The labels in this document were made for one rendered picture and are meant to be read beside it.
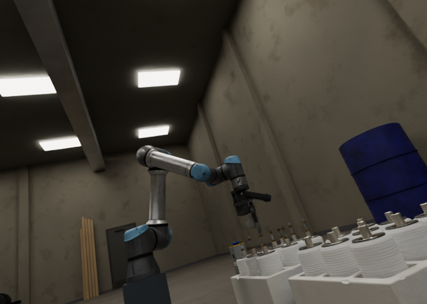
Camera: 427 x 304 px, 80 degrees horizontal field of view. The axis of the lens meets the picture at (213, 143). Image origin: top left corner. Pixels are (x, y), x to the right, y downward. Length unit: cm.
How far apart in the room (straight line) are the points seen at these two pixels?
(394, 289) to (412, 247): 17
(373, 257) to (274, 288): 49
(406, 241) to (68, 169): 1197
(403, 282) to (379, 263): 6
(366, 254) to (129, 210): 1094
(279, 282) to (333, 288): 36
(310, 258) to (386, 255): 25
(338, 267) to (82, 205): 1120
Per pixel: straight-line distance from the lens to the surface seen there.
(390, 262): 70
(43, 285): 1159
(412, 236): 78
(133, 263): 129
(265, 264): 113
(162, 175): 142
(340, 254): 78
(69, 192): 1192
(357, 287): 71
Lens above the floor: 33
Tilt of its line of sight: 22 degrees up
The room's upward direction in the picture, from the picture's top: 17 degrees counter-clockwise
